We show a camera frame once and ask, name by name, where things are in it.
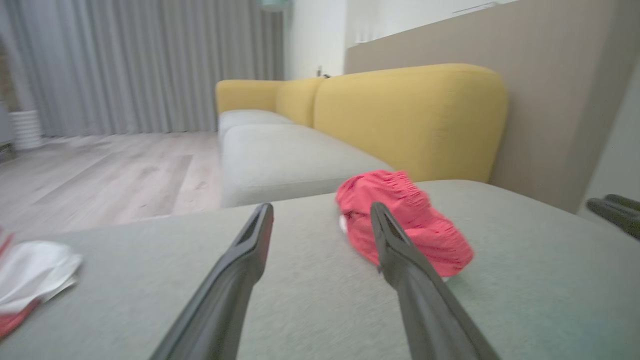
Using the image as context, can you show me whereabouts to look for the large grey sofa ottoman cushion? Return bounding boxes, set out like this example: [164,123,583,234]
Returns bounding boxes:
[0,179,640,360]

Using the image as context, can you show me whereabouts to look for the small red shorts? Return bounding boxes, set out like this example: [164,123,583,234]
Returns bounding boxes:
[335,169,475,278]

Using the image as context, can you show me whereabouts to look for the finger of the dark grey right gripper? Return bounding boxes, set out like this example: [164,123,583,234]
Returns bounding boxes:
[604,193,640,213]
[586,197,640,241]

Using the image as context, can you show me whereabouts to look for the white ribbed pot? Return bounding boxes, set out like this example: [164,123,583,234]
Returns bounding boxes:
[7,109,44,151]

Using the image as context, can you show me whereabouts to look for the grey pleated curtain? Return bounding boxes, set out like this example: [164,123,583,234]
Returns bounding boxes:
[0,0,286,139]

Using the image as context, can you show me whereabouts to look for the large yellow sofa backrest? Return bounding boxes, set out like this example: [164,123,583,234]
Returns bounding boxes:
[312,63,509,184]

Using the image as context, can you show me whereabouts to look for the yellow sofa end backrest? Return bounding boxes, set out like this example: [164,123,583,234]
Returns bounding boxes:
[215,79,287,116]

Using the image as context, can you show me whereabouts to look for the red basketball jersey white trim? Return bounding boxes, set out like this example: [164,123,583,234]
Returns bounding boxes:
[0,227,84,341]

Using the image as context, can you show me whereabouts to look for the small grey sofa seat cushion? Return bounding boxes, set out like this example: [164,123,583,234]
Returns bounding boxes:
[218,109,296,141]

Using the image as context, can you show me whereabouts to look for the narrow yellow sofa backrest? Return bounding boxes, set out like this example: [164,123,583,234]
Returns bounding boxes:
[275,77,326,127]

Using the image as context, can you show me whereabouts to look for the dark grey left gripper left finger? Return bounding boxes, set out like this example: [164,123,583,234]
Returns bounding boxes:
[149,202,275,360]

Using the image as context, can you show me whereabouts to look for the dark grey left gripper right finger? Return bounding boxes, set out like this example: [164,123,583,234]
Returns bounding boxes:
[370,201,503,360]

